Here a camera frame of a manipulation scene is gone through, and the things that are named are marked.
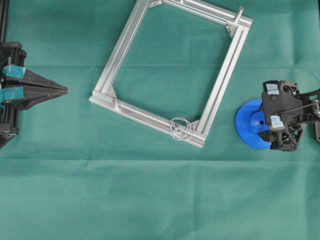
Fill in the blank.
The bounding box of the blue plastic gear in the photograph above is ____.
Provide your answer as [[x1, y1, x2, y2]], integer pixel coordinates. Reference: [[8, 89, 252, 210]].
[[234, 99, 271, 149]]

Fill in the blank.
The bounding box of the steel shaft at frame corner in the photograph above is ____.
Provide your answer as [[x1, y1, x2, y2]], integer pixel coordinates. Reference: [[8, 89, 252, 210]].
[[234, 6, 244, 25]]

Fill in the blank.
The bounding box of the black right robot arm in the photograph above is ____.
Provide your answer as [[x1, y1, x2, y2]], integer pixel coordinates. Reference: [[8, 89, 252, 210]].
[[258, 80, 320, 152]]

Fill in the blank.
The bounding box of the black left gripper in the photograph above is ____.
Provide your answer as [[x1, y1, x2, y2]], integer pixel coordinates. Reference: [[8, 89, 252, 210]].
[[0, 42, 68, 135]]

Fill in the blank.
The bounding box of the thin white wire loop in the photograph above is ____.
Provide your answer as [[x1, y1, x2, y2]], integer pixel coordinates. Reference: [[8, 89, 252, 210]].
[[169, 117, 197, 141]]

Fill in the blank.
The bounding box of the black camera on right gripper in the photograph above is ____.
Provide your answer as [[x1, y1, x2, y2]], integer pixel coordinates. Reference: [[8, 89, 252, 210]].
[[259, 87, 304, 125]]

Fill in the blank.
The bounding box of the square aluminium extrusion frame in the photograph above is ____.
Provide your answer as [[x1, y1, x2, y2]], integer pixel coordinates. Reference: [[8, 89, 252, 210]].
[[89, 0, 253, 148]]

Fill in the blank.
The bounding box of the green table cloth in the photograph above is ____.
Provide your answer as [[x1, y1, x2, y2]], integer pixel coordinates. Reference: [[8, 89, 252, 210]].
[[0, 0, 320, 240]]

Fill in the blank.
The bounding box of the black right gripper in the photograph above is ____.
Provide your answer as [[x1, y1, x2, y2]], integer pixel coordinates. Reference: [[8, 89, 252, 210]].
[[258, 80, 320, 152]]

